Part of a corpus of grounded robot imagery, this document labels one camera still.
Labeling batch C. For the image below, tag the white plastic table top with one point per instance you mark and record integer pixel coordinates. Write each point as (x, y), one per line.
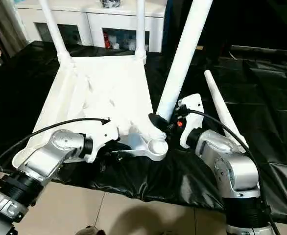
(104, 93)

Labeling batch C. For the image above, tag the white plastic table leg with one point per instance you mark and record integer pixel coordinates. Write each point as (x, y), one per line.
(55, 29)
(182, 63)
(140, 27)
(224, 110)

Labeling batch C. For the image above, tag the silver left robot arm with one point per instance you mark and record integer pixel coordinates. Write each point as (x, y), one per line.
(40, 161)

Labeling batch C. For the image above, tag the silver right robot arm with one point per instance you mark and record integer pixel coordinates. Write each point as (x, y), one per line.
(227, 161)

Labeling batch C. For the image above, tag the small tan box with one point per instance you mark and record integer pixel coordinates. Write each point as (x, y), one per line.
(200, 48)

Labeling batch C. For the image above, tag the dark robot torso part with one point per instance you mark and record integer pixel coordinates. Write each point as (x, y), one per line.
(94, 231)

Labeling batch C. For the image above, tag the black plastic mat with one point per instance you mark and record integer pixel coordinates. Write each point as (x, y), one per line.
(271, 127)

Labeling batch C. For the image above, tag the red bottle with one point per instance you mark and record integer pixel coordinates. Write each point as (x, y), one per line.
(107, 42)

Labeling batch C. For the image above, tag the white glass-door cabinet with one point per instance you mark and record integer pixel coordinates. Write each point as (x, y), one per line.
(89, 22)

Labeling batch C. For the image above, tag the small grey cabinet ornament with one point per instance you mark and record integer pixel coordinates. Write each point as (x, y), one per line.
(110, 3)

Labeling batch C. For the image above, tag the black flat screen television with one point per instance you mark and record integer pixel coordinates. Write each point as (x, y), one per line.
(256, 22)

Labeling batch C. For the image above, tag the grey curtain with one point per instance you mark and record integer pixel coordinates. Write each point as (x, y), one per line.
(4, 24)

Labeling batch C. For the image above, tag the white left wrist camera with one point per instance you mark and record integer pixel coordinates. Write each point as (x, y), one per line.
(102, 139)

